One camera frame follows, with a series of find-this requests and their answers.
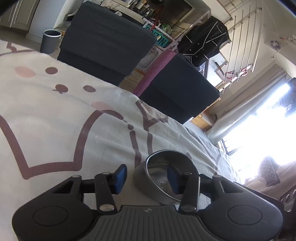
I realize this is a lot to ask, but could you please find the beige curtain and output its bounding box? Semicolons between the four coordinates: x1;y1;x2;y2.
206;67;289;144

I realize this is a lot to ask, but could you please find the hanging net bag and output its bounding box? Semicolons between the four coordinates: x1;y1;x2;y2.
257;156;281;187

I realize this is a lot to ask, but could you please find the grey kitchen cabinet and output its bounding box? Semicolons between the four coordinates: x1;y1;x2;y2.
0;0;40;32

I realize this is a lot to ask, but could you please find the teal sign plate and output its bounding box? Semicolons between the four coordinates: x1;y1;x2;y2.
143;23;169;48

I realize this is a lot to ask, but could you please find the black balcony railing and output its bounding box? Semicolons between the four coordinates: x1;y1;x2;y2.
217;139;241;156

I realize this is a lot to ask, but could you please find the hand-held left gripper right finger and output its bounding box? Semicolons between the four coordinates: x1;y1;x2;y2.
167;166;245;213

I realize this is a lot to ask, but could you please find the grey trash bin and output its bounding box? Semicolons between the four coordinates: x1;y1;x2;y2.
40;29;62;55

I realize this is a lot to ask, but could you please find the round steel bowl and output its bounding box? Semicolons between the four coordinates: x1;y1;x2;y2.
133;149;201;205

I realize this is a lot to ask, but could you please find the dark fabric chair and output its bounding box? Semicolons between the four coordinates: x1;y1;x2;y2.
57;1;158;86
139;54;220;124

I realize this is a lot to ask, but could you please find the black vest with white trim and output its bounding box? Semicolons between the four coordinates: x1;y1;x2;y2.
178;16;232;66

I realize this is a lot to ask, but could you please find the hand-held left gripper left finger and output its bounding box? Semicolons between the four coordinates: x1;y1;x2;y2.
50;164;127;212

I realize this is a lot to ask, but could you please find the pink chair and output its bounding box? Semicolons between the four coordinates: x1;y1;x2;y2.
134;50;176;96

